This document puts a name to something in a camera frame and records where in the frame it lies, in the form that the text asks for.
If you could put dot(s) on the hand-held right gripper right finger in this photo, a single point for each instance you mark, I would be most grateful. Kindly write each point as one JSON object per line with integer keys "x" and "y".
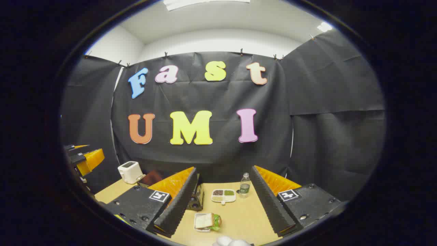
{"x": 269, "y": 205}

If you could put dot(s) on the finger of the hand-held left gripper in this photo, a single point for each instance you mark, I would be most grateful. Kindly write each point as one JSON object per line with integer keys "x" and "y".
{"x": 90, "y": 160}
{"x": 73, "y": 147}

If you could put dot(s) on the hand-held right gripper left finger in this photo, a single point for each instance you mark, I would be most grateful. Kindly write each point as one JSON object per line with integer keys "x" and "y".
{"x": 177, "y": 205}

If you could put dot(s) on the black electric oven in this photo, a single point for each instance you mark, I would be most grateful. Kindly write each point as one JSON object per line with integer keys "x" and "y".
{"x": 197, "y": 200}

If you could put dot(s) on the lettuce sandwich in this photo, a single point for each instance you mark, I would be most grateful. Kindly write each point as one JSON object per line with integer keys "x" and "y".
{"x": 205, "y": 220}

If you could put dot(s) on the clear water bottle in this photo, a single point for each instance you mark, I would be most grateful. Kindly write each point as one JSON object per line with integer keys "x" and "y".
{"x": 244, "y": 187}

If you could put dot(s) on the white toaster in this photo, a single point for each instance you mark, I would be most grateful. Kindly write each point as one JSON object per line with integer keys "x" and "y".
{"x": 129, "y": 172}

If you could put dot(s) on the white divided plate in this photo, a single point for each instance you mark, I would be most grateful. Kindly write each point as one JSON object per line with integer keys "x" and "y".
{"x": 223, "y": 195}

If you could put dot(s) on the black backdrop cloth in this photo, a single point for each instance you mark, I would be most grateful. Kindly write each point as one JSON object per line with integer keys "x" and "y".
{"x": 205, "y": 99}

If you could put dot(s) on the ceiling light panel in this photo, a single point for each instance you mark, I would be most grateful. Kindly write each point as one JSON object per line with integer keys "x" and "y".
{"x": 324, "y": 27}
{"x": 205, "y": 2}

